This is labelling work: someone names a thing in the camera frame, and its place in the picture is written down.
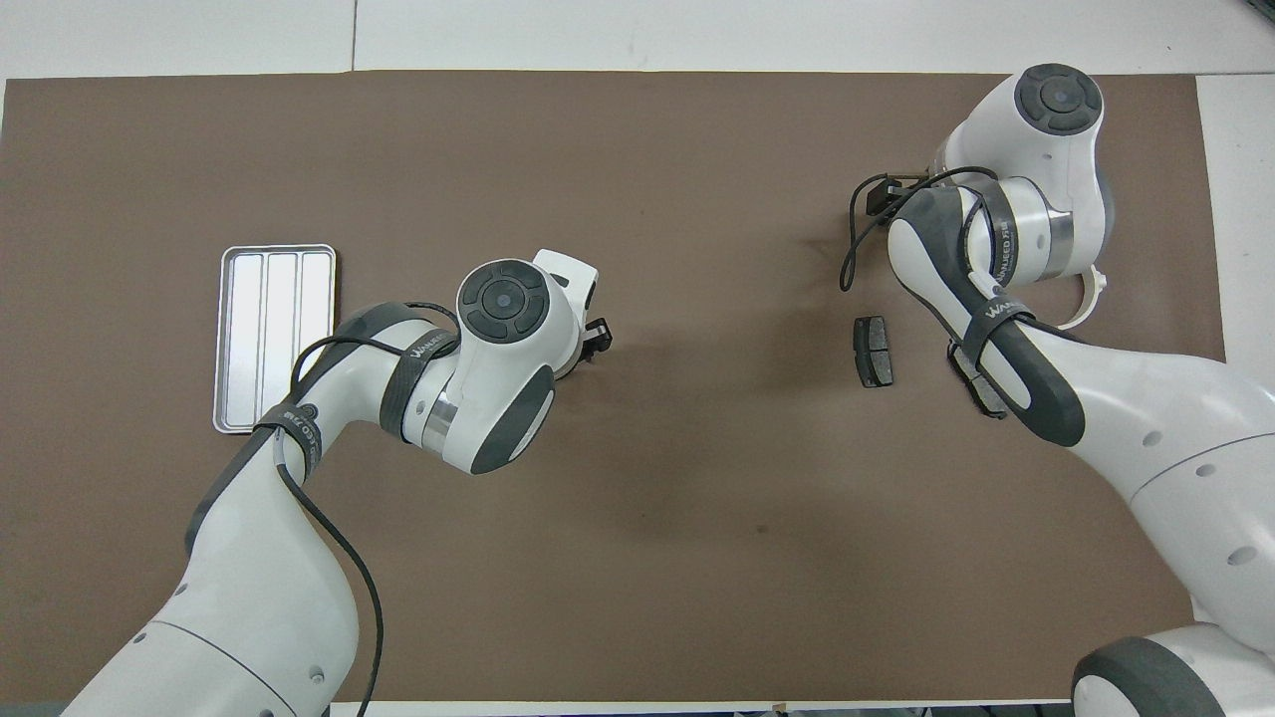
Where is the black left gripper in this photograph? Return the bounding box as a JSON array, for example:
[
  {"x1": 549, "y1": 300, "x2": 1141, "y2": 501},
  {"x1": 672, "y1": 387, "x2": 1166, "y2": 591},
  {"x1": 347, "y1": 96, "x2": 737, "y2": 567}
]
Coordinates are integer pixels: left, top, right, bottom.
[{"x1": 580, "y1": 291, "x2": 613, "y2": 361}]

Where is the silver metal tray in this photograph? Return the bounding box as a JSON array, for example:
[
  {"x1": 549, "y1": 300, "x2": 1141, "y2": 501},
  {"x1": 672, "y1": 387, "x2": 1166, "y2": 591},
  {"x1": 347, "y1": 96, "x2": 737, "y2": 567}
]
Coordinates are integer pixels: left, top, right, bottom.
[{"x1": 213, "y1": 244, "x2": 338, "y2": 435}]

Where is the dark grey grooved brake pad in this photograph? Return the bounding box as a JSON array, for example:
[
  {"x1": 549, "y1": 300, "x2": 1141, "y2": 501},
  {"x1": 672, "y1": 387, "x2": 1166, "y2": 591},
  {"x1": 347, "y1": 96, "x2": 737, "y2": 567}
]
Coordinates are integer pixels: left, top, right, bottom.
[{"x1": 854, "y1": 317, "x2": 894, "y2": 389}]

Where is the brown table mat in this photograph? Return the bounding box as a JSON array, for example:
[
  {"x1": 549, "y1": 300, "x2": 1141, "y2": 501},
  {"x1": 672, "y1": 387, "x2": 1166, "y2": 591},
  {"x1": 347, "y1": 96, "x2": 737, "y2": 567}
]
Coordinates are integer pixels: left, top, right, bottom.
[{"x1": 0, "y1": 70, "x2": 1261, "y2": 706}]

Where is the dark grey curved brake pad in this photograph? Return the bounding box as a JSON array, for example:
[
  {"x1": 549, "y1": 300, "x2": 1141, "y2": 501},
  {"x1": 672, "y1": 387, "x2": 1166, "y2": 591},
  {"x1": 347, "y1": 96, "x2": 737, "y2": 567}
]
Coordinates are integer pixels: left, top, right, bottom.
[{"x1": 946, "y1": 344, "x2": 1009, "y2": 419}]

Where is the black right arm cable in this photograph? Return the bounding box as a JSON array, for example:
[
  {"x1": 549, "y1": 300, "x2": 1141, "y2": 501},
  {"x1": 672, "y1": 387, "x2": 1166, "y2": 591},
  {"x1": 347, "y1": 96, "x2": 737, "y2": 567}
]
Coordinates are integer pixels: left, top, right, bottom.
[{"x1": 840, "y1": 167, "x2": 1002, "y2": 292}]

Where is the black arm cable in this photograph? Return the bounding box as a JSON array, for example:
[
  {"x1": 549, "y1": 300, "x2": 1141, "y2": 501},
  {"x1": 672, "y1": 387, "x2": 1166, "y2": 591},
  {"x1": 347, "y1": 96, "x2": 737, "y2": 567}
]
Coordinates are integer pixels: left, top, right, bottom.
[
  {"x1": 274, "y1": 302, "x2": 461, "y2": 717},
  {"x1": 840, "y1": 167, "x2": 1002, "y2": 292}
]

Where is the white curved plastic bracket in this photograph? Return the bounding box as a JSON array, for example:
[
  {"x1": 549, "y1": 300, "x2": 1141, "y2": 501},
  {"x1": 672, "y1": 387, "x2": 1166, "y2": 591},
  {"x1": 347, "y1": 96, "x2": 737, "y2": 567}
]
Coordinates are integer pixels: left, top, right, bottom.
[{"x1": 1054, "y1": 264, "x2": 1109, "y2": 332}]

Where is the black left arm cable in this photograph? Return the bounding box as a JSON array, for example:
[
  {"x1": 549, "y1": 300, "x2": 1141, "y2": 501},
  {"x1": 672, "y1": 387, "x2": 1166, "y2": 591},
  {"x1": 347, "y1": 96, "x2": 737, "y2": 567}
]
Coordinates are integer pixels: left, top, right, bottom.
[{"x1": 274, "y1": 302, "x2": 461, "y2": 717}]

